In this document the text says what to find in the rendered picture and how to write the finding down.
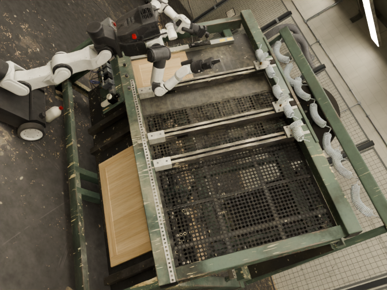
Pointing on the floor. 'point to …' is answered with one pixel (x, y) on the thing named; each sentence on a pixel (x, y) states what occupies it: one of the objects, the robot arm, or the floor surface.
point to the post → (83, 45)
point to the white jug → (53, 113)
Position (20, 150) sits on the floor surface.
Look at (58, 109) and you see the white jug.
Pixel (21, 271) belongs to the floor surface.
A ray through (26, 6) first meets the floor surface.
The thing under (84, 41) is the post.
